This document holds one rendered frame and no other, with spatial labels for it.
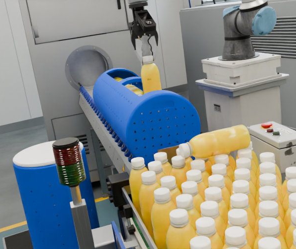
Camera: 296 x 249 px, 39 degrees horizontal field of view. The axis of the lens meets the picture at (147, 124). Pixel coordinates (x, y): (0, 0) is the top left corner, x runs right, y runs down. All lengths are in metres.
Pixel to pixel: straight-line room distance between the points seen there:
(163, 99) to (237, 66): 0.47
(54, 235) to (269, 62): 1.16
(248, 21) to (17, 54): 4.94
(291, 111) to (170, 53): 4.01
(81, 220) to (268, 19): 1.17
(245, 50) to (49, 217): 1.10
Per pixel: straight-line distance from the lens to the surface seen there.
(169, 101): 1.49
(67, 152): 0.97
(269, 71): 1.94
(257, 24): 1.80
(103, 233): 1.39
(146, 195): 1.14
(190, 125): 1.54
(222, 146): 1.19
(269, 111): 1.98
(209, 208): 0.93
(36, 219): 1.71
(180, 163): 1.21
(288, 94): 3.41
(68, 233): 1.70
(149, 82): 1.54
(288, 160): 1.32
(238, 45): 1.94
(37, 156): 1.68
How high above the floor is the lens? 1.53
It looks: 16 degrees down
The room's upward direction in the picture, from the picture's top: 8 degrees counter-clockwise
